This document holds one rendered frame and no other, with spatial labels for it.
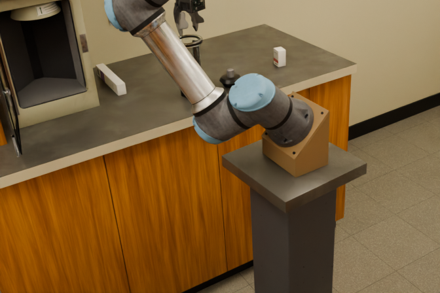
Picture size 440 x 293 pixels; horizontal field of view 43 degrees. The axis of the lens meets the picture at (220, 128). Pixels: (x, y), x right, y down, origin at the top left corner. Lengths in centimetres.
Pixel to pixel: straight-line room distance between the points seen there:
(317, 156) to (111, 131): 75
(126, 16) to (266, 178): 62
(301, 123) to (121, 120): 74
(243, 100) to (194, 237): 98
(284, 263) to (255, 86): 62
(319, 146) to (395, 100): 227
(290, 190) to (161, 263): 91
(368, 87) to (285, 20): 87
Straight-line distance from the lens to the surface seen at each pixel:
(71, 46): 222
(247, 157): 175
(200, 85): 156
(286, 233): 174
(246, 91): 152
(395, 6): 361
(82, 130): 204
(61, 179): 197
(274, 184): 163
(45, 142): 202
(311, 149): 165
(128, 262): 227
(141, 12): 152
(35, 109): 214
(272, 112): 154
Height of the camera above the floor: 187
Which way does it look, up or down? 29 degrees down
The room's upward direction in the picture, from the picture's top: 4 degrees counter-clockwise
